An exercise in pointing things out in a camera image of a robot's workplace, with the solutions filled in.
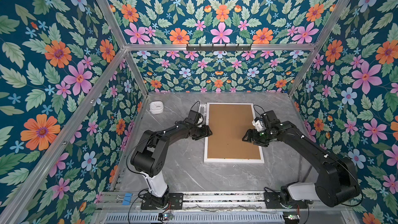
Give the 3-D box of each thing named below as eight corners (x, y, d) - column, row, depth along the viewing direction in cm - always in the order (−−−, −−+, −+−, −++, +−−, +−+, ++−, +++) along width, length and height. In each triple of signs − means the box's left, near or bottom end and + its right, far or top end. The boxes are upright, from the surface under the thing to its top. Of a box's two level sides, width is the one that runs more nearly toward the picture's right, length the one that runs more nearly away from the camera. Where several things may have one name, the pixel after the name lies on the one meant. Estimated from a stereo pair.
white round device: (148, 114, 109) (147, 111, 106) (152, 103, 115) (150, 100, 112) (162, 114, 109) (161, 111, 106) (165, 103, 115) (163, 100, 112)
